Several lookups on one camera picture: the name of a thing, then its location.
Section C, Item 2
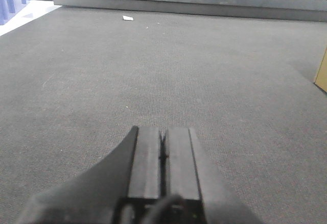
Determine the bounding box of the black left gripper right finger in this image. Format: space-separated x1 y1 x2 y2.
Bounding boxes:
165 127 261 223

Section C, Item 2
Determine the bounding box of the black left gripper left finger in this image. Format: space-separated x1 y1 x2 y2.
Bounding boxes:
17 126 161 223

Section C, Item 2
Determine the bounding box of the brown cardboard box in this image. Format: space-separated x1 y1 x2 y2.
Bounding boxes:
314 49 327 92

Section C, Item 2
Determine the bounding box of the dark grey conveyor belt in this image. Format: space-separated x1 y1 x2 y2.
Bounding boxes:
1 7 326 223

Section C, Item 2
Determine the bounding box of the white paper scrap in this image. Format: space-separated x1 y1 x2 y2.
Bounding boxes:
123 15 134 21

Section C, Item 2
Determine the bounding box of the grey conveyor side rail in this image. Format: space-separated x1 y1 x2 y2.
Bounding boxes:
27 0 327 22

